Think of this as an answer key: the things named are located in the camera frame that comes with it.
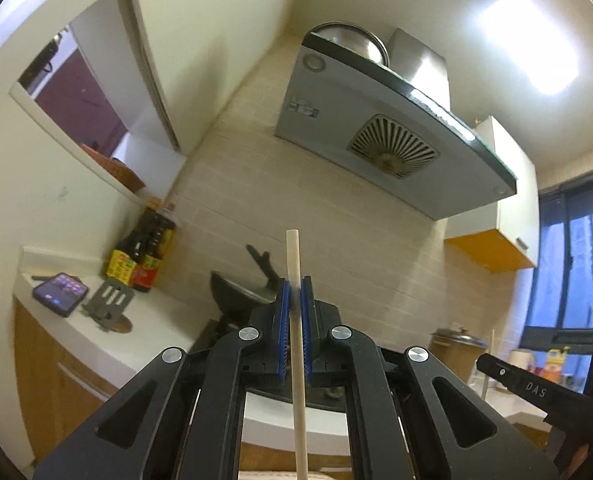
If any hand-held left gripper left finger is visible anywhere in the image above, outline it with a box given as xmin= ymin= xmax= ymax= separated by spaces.
xmin=32 ymin=279 xmax=293 ymax=480

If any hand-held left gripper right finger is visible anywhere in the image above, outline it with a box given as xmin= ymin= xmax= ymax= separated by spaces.
xmin=301 ymin=275 xmax=560 ymax=480

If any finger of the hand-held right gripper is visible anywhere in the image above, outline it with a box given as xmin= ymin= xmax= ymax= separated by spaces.
xmin=477 ymin=353 xmax=526 ymax=397

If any wooden chopstick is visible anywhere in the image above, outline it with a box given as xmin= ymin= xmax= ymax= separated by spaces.
xmin=481 ymin=329 xmax=495 ymax=402
xmin=286 ymin=230 xmax=310 ymax=480

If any white kettle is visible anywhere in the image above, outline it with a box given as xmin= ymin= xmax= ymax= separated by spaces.
xmin=507 ymin=348 xmax=537 ymax=377

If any rice cooker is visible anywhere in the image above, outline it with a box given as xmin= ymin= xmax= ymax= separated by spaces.
xmin=431 ymin=327 xmax=487 ymax=386

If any black wok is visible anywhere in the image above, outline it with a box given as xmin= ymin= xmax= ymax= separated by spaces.
xmin=210 ymin=244 xmax=283 ymax=327

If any dark framed window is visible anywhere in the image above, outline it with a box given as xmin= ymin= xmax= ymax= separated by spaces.
xmin=519 ymin=170 xmax=593 ymax=396

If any striped table mat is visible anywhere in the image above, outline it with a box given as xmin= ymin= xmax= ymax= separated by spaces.
xmin=239 ymin=469 xmax=351 ymax=480

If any red label soy sauce bottle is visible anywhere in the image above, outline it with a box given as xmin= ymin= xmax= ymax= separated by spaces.
xmin=131 ymin=210 xmax=177 ymax=295

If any yellow label soy sauce bottle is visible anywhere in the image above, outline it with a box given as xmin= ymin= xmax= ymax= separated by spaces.
xmin=107 ymin=205 xmax=153 ymax=286

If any grey range hood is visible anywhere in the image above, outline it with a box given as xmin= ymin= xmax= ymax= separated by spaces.
xmin=275 ymin=27 xmax=519 ymax=221

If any black smartphone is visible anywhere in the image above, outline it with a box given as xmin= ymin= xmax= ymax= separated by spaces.
xmin=31 ymin=272 xmax=90 ymax=318

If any woven basket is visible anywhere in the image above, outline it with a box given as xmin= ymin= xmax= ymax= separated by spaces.
xmin=81 ymin=142 xmax=147 ymax=194

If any wooden base cabinet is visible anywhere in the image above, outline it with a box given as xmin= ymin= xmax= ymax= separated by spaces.
xmin=14 ymin=305 xmax=122 ymax=463

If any steel pot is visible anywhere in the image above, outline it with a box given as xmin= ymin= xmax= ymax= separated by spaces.
xmin=311 ymin=21 xmax=390 ymax=66

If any ceiling light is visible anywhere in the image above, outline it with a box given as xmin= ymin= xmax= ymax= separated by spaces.
xmin=477 ymin=0 xmax=580 ymax=96

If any white and orange wall cabinet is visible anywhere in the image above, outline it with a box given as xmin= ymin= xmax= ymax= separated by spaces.
xmin=444 ymin=116 xmax=541 ymax=274

